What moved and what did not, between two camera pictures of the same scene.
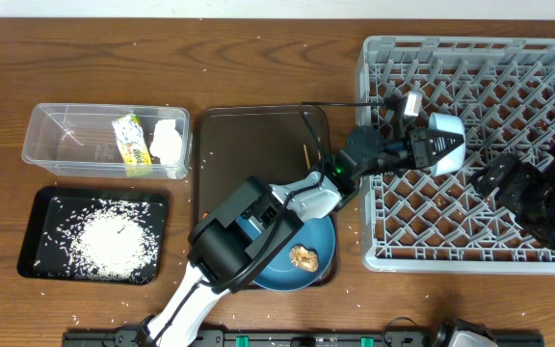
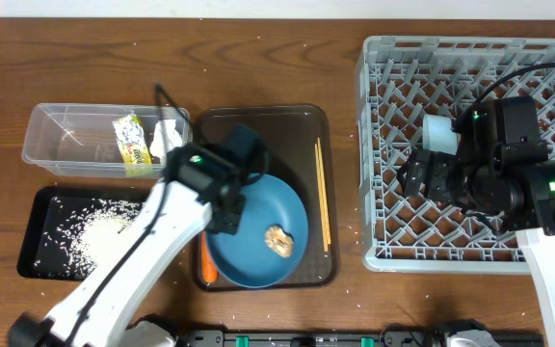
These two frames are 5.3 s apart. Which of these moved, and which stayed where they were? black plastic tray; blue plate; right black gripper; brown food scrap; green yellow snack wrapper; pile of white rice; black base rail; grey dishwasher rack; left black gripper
Moved: blue plate; brown food scrap; left black gripper; right black gripper
Stayed: black base rail; black plastic tray; pile of white rice; green yellow snack wrapper; grey dishwasher rack
